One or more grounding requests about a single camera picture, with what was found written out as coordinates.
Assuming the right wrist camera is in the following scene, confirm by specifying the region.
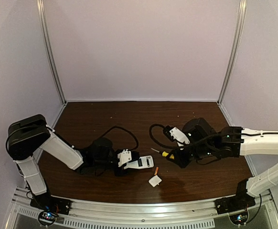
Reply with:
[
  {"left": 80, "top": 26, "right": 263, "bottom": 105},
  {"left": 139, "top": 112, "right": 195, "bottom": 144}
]
[{"left": 163, "top": 126, "right": 190, "bottom": 146}]

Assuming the white red remote control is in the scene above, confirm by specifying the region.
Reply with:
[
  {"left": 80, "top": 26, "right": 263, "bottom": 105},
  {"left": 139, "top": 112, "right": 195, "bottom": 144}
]
[{"left": 124, "top": 156, "right": 154, "bottom": 169}]

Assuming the front aluminium rail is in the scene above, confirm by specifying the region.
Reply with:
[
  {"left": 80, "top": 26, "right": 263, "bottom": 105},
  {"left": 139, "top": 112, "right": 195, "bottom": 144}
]
[{"left": 3, "top": 187, "right": 278, "bottom": 229}]

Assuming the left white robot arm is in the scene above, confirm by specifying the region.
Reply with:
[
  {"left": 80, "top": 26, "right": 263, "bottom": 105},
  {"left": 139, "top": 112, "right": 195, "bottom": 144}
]
[{"left": 5, "top": 114, "right": 123, "bottom": 196}]

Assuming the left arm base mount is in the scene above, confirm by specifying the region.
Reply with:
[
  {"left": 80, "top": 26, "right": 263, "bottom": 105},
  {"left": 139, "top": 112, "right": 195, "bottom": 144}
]
[{"left": 30, "top": 192, "right": 72, "bottom": 227}]

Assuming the aluminium frame post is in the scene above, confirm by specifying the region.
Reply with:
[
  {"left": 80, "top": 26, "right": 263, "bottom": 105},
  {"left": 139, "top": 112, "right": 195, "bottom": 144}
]
[
  {"left": 217, "top": 0, "right": 247, "bottom": 106},
  {"left": 36, "top": 0, "right": 67, "bottom": 105}
]

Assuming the right black camera cable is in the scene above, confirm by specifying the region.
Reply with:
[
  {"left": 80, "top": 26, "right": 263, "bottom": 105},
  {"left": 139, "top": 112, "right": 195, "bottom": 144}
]
[{"left": 149, "top": 124, "right": 221, "bottom": 151}]

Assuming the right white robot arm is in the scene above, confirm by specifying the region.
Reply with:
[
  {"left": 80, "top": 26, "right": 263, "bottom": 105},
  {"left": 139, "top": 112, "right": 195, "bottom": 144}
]
[{"left": 165, "top": 118, "right": 278, "bottom": 198}]

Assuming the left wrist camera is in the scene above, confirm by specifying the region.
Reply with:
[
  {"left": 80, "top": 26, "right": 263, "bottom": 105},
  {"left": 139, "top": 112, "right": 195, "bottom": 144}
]
[{"left": 117, "top": 149, "right": 140, "bottom": 169}]

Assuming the orange battery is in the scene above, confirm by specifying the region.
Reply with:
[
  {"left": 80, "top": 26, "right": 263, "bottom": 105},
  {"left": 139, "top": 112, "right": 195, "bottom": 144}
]
[{"left": 154, "top": 167, "right": 159, "bottom": 176}]

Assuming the white battery cover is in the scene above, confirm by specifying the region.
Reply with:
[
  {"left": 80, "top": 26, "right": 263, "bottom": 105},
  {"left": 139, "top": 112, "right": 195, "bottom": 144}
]
[{"left": 149, "top": 175, "right": 162, "bottom": 187}]

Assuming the left aluminium frame post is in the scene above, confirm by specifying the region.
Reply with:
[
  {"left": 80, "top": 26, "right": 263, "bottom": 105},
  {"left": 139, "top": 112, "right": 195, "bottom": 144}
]
[{"left": 36, "top": 0, "right": 67, "bottom": 105}]

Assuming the left black camera cable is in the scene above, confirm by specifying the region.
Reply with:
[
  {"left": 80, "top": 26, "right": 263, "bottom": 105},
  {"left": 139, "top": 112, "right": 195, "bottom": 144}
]
[{"left": 103, "top": 125, "right": 139, "bottom": 153}]

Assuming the black camera cable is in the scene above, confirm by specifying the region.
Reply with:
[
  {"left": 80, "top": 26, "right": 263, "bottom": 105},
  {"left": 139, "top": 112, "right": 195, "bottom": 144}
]
[
  {"left": 103, "top": 125, "right": 139, "bottom": 153},
  {"left": 149, "top": 124, "right": 221, "bottom": 151}
]

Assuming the right aluminium frame post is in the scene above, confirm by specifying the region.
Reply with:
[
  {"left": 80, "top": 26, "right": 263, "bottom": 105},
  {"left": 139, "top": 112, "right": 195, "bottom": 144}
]
[{"left": 217, "top": 0, "right": 247, "bottom": 106}]

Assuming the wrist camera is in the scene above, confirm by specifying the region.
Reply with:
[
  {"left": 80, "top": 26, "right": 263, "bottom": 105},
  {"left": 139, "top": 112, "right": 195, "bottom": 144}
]
[
  {"left": 163, "top": 126, "right": 190, "bottom": 146},
  {"left": 117, "top": 149, "right": 140, "bottom": 169}
]

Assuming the yellow handled screwdriver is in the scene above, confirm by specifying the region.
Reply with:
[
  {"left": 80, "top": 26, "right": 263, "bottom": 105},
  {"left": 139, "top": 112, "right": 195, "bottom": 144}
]
[{"left": 151, "top": 147, "right": 174, "bottom": 159}]

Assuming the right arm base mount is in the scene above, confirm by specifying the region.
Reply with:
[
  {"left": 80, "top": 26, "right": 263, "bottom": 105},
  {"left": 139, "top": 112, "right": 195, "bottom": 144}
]
[{"left": 214, "top": 179, "right": 262, "bottom": 227}]

